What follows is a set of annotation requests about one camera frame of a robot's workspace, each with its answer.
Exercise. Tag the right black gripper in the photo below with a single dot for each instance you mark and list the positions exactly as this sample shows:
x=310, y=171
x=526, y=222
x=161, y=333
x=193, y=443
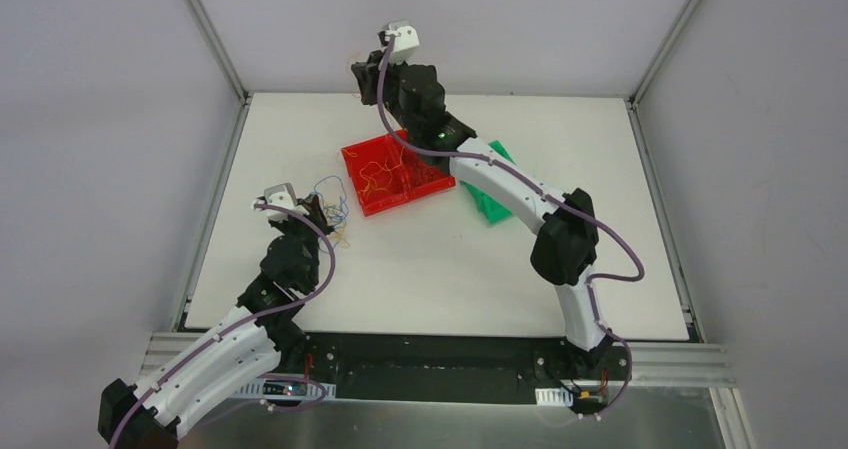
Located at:
x=366, y=78

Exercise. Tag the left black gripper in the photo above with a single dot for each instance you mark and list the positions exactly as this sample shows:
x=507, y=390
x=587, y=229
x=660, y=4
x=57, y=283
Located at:
x=315, y=214

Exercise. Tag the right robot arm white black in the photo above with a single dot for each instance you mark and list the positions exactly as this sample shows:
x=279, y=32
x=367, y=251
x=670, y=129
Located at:
x=566, y=235

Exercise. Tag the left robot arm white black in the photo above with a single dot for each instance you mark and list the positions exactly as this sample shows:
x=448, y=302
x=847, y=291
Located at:
x=257, y=335

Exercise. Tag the red plastic bin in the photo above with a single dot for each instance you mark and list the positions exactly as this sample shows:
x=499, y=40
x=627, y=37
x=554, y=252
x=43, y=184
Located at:
x=386, y=175

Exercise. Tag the green plastic bin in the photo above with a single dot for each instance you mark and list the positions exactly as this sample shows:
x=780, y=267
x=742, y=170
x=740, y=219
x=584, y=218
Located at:
x=491, y=210

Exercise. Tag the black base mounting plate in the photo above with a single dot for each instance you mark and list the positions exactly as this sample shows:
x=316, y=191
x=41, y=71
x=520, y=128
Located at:
x=451, y=369

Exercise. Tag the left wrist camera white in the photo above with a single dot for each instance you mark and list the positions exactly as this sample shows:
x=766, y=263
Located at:
x=276, y=202

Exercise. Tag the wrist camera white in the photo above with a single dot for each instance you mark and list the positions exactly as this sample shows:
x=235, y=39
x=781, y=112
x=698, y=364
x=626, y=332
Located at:
x=404, y=40
x=276, y=202

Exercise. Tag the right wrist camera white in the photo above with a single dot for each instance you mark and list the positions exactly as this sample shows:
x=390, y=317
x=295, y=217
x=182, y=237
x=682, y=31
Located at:
x=404, y=40

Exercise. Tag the left white cable duct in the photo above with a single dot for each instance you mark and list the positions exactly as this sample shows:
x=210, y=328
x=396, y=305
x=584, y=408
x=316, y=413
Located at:
x=285, y=390

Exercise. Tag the white cable duct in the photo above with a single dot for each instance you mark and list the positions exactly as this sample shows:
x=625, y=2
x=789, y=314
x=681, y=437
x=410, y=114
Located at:
x=285, y=390
x=553, y=397

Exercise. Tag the right white cable duct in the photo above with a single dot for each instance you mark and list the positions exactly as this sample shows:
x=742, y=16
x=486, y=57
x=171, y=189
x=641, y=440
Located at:
x=553, y=397

